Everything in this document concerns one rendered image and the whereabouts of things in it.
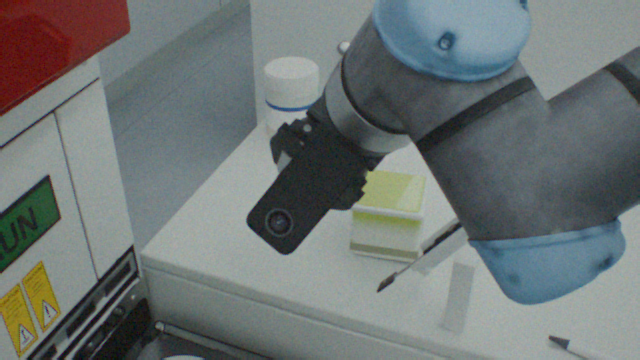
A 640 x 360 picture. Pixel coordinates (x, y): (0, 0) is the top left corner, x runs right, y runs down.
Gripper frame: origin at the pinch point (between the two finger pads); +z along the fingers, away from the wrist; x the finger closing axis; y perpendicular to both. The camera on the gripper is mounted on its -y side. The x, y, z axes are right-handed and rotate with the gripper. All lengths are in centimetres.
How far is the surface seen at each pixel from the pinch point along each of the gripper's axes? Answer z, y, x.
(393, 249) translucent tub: 2.7, 3.4, -11.6
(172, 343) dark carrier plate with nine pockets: 11.2, -17.8, -1.0
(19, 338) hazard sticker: 0.7, -26.9, 9.5
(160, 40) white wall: 243, 93, 98
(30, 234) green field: -3.5, -19.6, 14.3
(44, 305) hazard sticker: 2.0, -23.4, 10.1
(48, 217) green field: -2.4, -17.5, 14.4
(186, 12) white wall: 251, 117, 102
